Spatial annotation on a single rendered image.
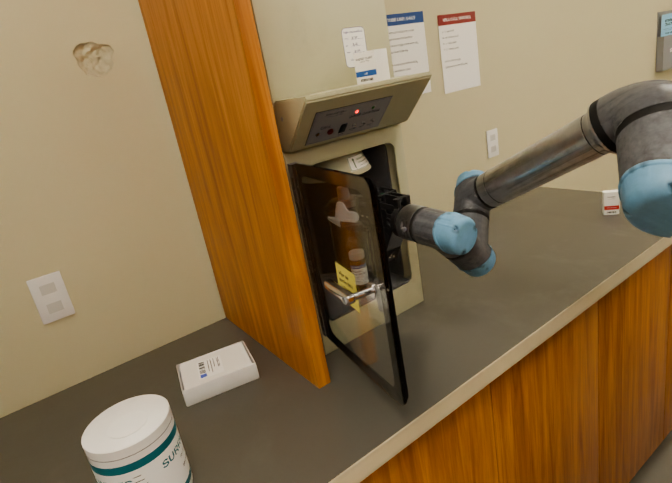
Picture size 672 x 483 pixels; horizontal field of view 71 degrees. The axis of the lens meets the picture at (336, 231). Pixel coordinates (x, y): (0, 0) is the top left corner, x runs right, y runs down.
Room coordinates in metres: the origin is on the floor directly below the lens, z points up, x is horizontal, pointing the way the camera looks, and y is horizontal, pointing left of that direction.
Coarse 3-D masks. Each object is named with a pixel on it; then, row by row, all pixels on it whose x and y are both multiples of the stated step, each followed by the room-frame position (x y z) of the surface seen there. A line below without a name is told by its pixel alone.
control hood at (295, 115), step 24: (312, 96) 0.86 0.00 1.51; (336, 96) 0.89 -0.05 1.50; (360, 96) 0.93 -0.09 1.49; (384, 96) 0.98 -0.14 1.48; (408, 96) 1.03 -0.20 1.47; (288, 120) 0.91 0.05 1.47; (312, 120) 0.90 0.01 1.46; (384, 120) 1.04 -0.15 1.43; (288, 144) 0.92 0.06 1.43; (312, 144) 0.95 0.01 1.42
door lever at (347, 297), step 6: (324, 282) 0.75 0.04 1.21; (330, 282) 0.74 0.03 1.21; (330, 288) 0.73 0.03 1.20; (336, 288) 0.71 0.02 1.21; (342, 288) 0.71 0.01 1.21; (366, 288) 0.69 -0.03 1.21; (372, 288) 0.69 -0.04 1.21; (336, 294) 0.71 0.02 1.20; (342, 294) 0.69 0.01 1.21; (348, 294) 0.68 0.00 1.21; (354, 294) 0.68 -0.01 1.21; (360, 294) 0.68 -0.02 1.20; (366, 294) 0.69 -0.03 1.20; (372, 294) 0.69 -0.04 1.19; (342, 300) 0.68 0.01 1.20; (348, 300) 0.67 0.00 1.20; (354, 300) 0.67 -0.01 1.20
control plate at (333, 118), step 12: (336, 108) 0.91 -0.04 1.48; (348, 108) 0.93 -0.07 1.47; (360, 108) 0.95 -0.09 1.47; (384, 108) 1.00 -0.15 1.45; (324, 120) 0.92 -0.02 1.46; (336, 120) 0.94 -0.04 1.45; (348, 120) 0.96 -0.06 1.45; (360, 120) 0.98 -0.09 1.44; (312, 132) 0.92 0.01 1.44; (324, 132) 0.94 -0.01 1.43; (336, 132) 0.97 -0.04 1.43; (348, 132) 0.99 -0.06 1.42
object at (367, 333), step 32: (320, 192) 0.82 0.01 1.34; (352, 192) 0.71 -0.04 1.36; (320, 224) 0.85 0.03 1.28; (352, 224) 0.73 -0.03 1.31; (320, 256) 0.88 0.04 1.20; (352, 256) 0.74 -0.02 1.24; (384, 256) 0.66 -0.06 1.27; (320, 288) 0.92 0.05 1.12; (384, 288) 0.66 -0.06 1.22; (352, 320) 0.79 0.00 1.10; (384, 320) 0.67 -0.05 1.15; (352, 352) 0.82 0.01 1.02; (384, 352) 0.69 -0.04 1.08; (384, 384) 0.71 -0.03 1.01
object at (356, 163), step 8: (360, 152) 1.10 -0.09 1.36; (328, 160) 1.06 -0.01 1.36; (336, 160) 1.06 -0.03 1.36; (344, 160) 1.06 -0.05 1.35; (352, 160) 1.07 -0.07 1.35; (360, 160) 1.08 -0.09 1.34; (328, 168) 1.05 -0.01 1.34; (336, 168) 1.05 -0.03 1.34; (344, 168) 1.05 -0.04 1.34; (352, 168) 1.06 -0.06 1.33; (360, 168) 1.07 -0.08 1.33; (368, 168) 1.09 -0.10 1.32
